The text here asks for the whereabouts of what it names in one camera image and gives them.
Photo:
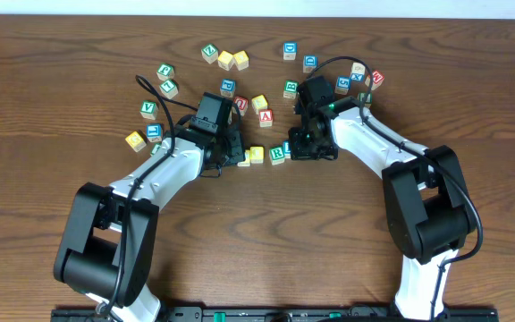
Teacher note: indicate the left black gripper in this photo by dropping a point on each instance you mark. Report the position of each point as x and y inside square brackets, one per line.
[232, 148]

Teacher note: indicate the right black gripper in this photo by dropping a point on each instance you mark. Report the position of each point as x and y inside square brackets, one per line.
[307, 146]

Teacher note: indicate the yellow C block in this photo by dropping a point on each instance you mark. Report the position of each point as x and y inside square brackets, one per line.
[246, 162]

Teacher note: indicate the blue l block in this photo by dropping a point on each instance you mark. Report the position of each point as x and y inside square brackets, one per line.
[154, 132]
[287, 149]

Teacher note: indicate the yellow O block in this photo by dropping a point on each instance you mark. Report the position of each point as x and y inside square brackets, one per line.
[256, 155]

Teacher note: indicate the green R block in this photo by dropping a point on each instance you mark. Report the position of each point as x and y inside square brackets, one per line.
[277, 155]

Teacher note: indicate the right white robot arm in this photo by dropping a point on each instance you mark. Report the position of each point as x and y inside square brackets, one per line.
[429, 213]

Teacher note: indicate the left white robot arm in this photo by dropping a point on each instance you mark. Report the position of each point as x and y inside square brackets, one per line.
[107, 245]

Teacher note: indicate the red U block left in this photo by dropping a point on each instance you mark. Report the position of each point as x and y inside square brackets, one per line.
[242, 104]

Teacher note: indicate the red A block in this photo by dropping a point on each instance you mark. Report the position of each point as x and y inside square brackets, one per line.
[265, 118]

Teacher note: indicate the yellow block by A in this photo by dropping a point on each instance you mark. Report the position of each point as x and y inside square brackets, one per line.
[259, 103]

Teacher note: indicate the blue P block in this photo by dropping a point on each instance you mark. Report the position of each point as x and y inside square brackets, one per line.
[227, 88]

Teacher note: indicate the green B block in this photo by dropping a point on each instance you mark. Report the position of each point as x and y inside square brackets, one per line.
[290, 89]

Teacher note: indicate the blue 5 block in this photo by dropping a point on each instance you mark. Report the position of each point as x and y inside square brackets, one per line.
[342, 85]

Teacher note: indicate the green block under gripper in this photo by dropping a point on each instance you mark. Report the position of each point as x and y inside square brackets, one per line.
[366, 98]

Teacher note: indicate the green 4 block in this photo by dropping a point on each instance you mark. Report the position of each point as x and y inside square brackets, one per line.
[155, 148]

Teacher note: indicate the blue d block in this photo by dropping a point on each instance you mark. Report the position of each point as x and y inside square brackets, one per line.
[289, 51]
[309, 63]

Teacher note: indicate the green 7 block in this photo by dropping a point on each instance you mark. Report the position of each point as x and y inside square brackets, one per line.
[169, 88]

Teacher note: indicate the blue X block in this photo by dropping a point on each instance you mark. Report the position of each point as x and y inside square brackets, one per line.
[357, 72]

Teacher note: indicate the yellow block top left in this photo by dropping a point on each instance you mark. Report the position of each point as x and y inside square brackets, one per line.
[225, 60]

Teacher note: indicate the green V block left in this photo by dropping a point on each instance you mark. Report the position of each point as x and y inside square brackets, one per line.
[149, 110]

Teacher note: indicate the yellow block top right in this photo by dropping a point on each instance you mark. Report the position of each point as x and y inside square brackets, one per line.
[241, 60]

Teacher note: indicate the red M block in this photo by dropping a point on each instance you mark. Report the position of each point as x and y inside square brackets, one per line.
[375, 80]

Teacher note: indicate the blue D block top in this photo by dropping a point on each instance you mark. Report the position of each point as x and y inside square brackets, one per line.
[289, 51]

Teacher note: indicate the yellow G block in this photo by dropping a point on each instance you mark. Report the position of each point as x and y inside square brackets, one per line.
[135, 141]

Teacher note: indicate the green Z block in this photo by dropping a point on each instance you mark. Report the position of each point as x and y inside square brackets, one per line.
[210, 53]

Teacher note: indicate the green J block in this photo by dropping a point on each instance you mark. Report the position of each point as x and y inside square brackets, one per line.
[165, 72]

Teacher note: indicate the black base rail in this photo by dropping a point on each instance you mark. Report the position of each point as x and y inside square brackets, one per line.
[357, 313]

